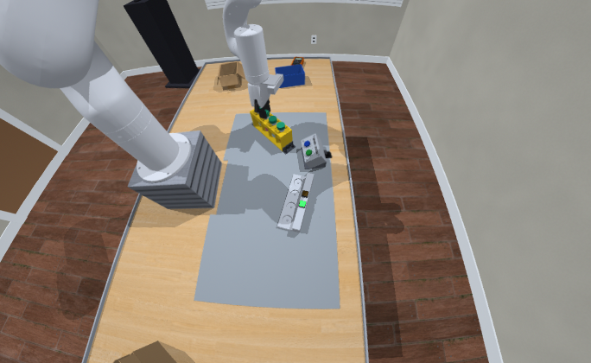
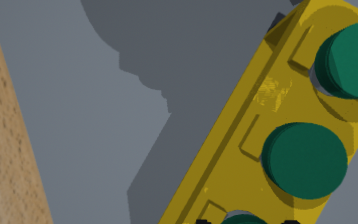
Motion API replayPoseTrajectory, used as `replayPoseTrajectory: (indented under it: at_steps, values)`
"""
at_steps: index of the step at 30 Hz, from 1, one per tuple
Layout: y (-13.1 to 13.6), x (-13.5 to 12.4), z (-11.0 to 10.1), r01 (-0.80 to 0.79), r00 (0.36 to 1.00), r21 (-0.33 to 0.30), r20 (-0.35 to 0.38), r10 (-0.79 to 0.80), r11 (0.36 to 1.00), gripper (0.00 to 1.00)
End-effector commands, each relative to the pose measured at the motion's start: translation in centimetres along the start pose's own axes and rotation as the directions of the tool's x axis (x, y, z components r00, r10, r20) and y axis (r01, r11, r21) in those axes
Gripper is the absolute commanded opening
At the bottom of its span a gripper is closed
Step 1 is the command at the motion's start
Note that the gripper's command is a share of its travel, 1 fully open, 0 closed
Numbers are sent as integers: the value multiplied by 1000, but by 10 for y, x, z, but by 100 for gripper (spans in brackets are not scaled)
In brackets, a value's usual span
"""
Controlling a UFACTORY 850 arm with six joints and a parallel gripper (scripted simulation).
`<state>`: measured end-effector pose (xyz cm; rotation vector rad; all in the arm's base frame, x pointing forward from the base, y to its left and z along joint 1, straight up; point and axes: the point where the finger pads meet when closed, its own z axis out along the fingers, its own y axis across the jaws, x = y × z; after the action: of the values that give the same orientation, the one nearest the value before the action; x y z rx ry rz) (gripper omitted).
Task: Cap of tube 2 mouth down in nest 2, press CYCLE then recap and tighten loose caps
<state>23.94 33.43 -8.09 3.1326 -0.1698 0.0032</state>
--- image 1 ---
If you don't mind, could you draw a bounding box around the blue open-top box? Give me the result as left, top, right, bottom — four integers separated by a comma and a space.
276, 64, 305, 88

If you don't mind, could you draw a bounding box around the orange multimeter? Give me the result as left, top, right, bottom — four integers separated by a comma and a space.
291, 57, 304, 66

